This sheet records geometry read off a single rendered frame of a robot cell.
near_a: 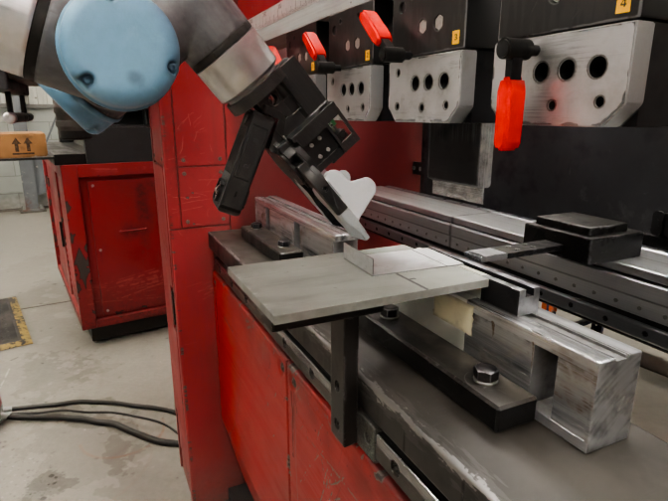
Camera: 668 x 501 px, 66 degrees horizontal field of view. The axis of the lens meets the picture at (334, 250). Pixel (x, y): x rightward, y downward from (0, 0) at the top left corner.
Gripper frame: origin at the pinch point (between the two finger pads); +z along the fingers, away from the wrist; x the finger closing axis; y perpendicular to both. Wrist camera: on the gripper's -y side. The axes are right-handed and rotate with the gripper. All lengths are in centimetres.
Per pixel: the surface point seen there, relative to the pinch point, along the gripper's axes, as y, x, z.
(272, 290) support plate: -11.3, -5.4, -3.4
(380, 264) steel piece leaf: 0.2, -1.5, 6.1
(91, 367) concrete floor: -108, 193, 53
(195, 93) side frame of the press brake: 6, 83, -17
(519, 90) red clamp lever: 17.1, -17.9, -6.8
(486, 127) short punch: 19.2, -6.3, -0.2
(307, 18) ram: 25.1, 38.0, -17.4
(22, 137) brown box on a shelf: -53, 214, -41
